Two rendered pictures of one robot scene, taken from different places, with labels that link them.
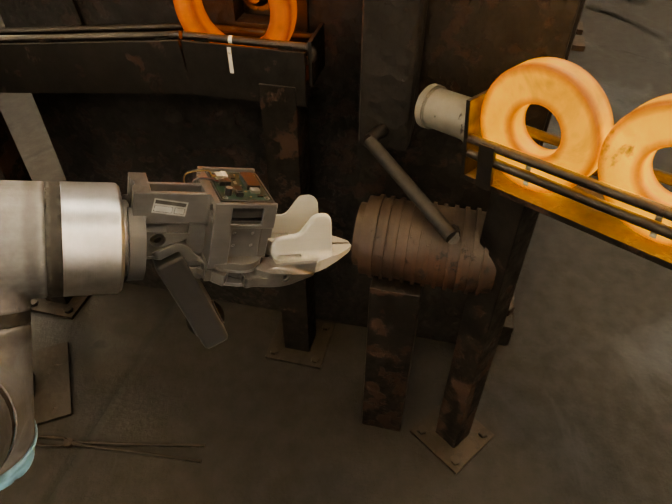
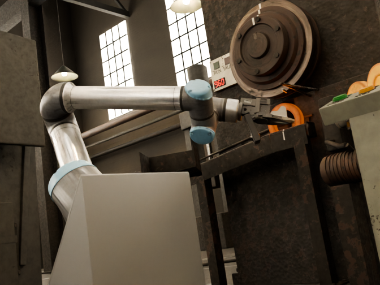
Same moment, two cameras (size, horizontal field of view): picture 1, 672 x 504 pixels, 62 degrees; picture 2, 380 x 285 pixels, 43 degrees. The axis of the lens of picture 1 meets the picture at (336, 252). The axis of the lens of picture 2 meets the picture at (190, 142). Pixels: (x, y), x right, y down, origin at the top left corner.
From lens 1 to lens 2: 161 cm
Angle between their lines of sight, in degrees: 59
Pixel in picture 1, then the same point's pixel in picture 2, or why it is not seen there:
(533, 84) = (352, 90)
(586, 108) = (361, 85)
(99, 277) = (232, 108)
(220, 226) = (257, 102)
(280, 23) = (297, 120)
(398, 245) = (333, 160)
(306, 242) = (279, 112)
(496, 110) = not seen: hidden behind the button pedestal
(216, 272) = (256, 114)
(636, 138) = (370, 82)
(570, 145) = not seen: hidden behind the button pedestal
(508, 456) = not seen: outside the picture
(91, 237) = (232, 101)
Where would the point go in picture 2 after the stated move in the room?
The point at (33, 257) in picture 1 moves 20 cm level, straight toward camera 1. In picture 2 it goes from (221, 103) to (232, 86)
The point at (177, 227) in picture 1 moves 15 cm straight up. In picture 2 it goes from (249, 107) to (242, 70)
